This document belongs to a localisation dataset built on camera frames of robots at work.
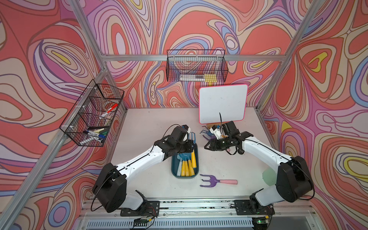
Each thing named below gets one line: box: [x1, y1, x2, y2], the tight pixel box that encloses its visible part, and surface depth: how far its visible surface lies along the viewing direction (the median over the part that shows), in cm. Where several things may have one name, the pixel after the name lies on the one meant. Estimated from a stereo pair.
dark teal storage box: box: [171, 143, 200, 179], surface depth 86 cm
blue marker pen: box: [82, 130, 106, 139], surface depth 72 cm
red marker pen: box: [100, 103, 119, 118], surface depth 79 cm
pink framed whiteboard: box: [198, 84, 249, 125], surface depth 98 cm
